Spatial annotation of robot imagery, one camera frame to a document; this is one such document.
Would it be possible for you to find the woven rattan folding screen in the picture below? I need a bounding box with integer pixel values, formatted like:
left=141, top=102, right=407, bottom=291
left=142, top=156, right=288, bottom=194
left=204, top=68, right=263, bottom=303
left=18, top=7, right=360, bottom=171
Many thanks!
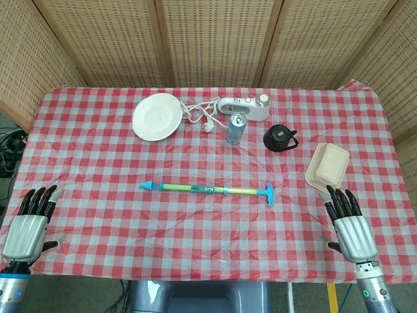
left=0, top=0, right=417, bottom=183

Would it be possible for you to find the white round plate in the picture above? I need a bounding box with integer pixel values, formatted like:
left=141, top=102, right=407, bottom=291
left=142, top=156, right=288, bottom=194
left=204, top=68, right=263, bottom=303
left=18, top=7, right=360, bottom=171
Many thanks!
left=132, top=93, right=182, bottom=142

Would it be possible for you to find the green blue water squirter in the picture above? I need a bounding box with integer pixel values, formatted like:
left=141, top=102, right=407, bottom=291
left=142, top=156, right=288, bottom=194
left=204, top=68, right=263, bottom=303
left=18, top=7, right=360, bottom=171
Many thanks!
left=139, top=181, right=276, bottom=208

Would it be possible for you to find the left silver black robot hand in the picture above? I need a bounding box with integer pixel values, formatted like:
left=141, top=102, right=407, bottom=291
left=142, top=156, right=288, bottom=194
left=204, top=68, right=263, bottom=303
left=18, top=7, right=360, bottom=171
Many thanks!
left=1, top=185, right=68, bottom=263

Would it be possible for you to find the beige takeaway food container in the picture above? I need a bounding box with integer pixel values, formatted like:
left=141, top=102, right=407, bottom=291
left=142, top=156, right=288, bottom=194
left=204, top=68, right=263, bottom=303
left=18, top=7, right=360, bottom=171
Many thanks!
left=304, top=142, right=351, bottom=190

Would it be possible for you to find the red white checkered tablecloth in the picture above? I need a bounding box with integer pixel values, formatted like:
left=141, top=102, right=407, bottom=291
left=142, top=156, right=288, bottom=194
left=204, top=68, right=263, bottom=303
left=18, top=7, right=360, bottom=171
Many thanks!
left=0, top=80, right=417, bottom=284

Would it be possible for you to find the grey robot torso base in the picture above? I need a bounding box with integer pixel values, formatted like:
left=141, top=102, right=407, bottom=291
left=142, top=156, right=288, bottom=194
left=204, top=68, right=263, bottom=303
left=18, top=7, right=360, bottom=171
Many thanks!
left=130, top=280, right=271, bottom=313

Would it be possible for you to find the blue drink can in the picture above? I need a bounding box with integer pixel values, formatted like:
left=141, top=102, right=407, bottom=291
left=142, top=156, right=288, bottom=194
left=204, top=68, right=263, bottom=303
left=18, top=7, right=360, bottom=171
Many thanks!
left=225, top=112, right=248, bottom=145

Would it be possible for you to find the black teapot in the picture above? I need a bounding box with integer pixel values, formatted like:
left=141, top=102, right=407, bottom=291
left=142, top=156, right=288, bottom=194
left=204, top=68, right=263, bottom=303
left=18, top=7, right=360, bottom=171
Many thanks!
left=263, top=124, right=299, bottom=153

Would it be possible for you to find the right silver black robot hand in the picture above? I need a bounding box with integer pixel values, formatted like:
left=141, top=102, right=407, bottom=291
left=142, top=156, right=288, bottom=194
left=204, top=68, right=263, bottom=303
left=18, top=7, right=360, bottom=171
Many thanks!
left=318, top=185, right=379, bottom=263

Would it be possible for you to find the black floor cables bundle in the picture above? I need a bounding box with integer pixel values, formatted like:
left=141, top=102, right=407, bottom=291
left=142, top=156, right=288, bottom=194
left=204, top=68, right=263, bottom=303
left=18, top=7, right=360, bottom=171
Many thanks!
left=0, top=125, right=29, bottom=179

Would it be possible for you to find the white handheld electric appliance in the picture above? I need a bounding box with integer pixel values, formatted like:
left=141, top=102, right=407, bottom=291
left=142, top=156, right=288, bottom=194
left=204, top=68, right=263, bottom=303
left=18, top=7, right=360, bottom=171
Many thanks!
left=217, top=93, right=272, bottom=123

